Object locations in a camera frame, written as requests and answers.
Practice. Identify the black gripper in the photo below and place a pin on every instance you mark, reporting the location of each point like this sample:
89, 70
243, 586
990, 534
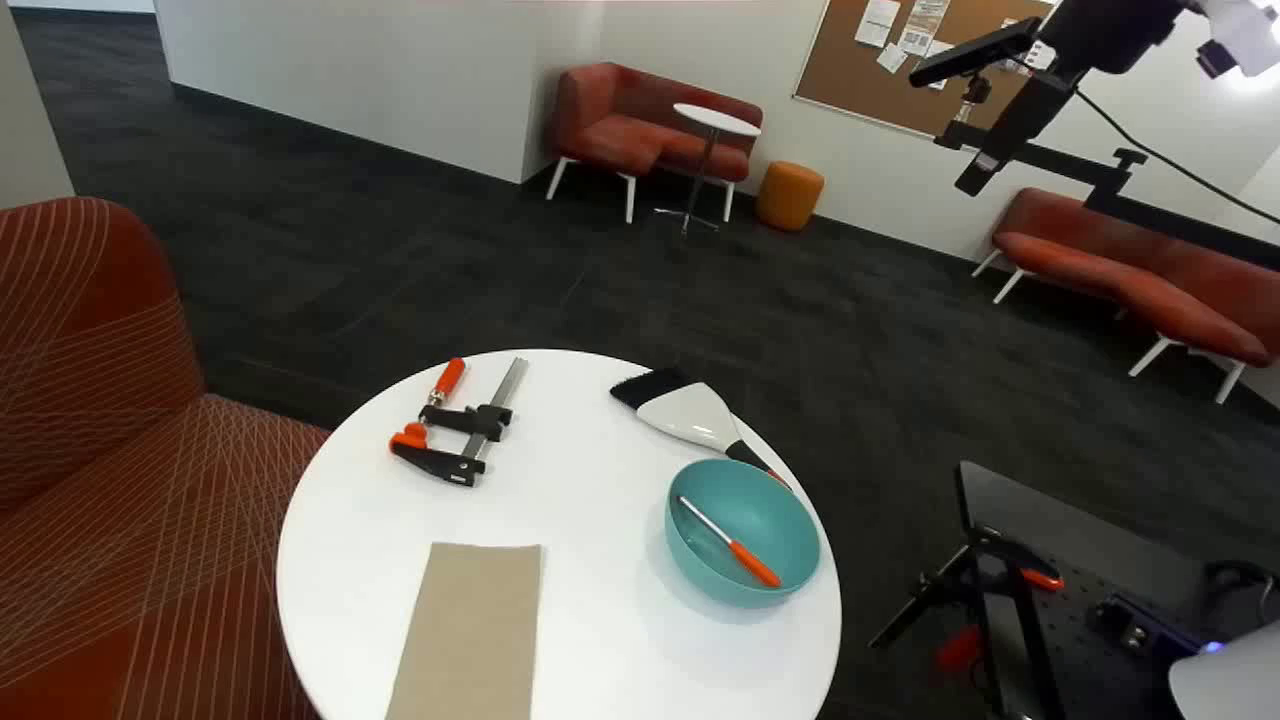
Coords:
1112, 29

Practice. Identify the white marker with orange cap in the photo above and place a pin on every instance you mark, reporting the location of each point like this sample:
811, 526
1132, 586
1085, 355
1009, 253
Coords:
753, 567

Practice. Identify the teal bowl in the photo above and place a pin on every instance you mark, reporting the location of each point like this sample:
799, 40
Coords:
769, 515

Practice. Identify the white pinned paper sheet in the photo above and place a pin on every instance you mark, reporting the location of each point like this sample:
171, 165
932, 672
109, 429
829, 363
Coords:
931, 17
878, 20
894, 56

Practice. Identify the red bench with white legs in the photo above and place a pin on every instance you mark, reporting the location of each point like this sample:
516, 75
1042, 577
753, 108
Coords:
1132, 282

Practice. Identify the cork pin board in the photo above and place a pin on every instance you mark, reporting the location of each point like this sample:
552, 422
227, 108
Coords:
854, 80

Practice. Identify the orange pouf stool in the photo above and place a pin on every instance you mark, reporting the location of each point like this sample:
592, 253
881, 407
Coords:
788, 198

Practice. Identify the small round white side table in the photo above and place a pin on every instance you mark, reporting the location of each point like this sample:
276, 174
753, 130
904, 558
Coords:
717, 118

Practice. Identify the red armchair with white legs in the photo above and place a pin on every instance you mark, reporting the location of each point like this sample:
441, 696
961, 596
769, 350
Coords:
600, 124

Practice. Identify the orange and black bar clamp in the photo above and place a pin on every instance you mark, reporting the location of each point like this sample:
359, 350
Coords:
466, 422

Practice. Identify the brown paper sheet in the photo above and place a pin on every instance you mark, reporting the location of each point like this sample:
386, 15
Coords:
466, 642

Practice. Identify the orange striped sofa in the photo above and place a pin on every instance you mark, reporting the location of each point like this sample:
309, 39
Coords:
107, 466

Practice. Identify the black stereo camera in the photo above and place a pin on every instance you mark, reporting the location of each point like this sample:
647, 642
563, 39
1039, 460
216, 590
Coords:
980, 50

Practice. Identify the black camera stand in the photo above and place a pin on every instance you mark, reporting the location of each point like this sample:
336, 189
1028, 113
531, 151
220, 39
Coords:
1033, 151

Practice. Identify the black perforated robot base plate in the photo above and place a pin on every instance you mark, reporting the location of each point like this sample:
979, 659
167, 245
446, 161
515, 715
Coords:
1065, 515

